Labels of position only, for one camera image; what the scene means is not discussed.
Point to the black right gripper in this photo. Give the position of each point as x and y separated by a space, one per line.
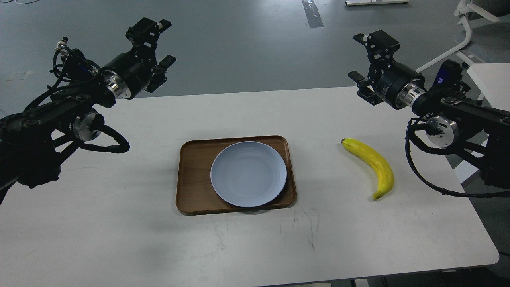
387 77

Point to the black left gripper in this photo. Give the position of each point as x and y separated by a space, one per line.
131 72

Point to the yellow banana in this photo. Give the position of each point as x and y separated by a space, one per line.
381 168

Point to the light blue plate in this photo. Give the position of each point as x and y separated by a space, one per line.
248 174

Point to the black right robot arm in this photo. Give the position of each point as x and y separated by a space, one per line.
448 122

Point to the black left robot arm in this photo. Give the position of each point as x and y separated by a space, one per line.
35 142

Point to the white board on floor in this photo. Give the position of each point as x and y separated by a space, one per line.
374 2

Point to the white side table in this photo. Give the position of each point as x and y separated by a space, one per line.
493 81

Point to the white office chair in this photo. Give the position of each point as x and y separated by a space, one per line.
485 37

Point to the brown wooden tray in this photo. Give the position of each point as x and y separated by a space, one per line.
195 194

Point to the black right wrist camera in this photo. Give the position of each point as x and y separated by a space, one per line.
449 79

